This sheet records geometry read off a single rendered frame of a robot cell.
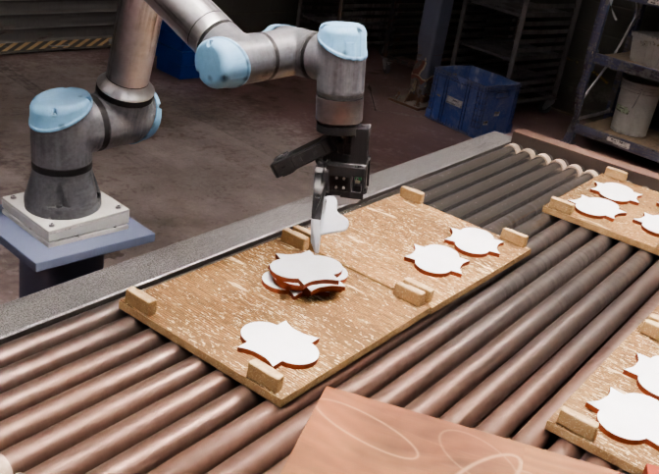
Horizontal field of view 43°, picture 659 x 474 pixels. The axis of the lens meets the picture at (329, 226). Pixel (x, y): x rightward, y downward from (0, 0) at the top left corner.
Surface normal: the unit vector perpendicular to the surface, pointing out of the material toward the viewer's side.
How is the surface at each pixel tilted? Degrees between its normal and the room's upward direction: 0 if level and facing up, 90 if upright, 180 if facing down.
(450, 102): 90
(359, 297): 0
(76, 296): 0
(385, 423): 0
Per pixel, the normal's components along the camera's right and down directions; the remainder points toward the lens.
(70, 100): 0.03, -0.85
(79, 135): 0.74, 0.37
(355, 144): -0.18, 0.37
